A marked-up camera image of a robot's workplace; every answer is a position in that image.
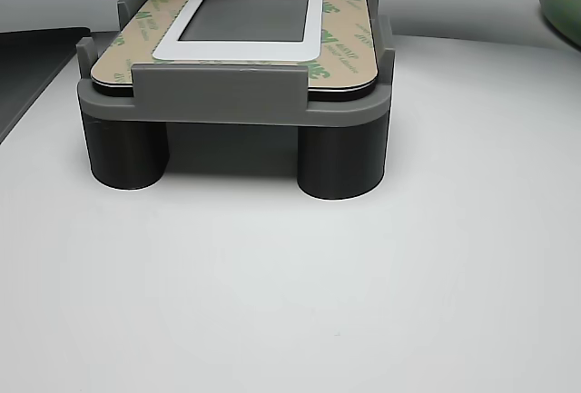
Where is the tan printed protective film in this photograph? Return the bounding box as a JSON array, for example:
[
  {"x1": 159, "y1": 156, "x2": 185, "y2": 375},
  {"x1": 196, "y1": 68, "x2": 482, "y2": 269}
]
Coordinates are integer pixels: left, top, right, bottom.
[{"x1": 92, "y1": 0, "x2": 379, "y2": 91}]

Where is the white plate with screen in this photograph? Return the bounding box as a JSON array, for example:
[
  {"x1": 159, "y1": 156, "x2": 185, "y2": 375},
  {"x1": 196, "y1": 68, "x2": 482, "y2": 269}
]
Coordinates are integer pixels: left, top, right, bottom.
[{"x1": 90, "y1": 0, "x2": 380, "y2": 103}]

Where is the dark flat tray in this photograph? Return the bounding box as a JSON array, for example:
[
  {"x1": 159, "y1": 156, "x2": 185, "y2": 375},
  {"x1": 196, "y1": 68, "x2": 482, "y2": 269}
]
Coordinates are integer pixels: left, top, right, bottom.
[{"x1": 0, "y1": 26, "x2": 92, "y2": 145}]

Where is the green rounded object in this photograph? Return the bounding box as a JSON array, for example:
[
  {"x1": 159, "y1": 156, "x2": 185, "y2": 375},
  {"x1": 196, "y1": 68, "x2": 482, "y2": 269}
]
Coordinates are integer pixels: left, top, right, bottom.
[{"x1": 537, "y1": 0, "x2": 581, "y2": 52}]

